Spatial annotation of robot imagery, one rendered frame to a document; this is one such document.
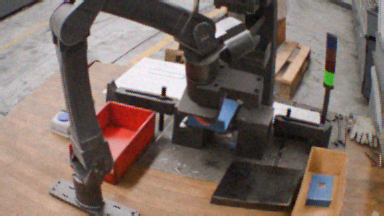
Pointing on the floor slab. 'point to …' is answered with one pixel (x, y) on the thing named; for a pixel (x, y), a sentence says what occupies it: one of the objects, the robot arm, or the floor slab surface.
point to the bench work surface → (18, 185)
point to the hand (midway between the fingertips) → (205, 120)
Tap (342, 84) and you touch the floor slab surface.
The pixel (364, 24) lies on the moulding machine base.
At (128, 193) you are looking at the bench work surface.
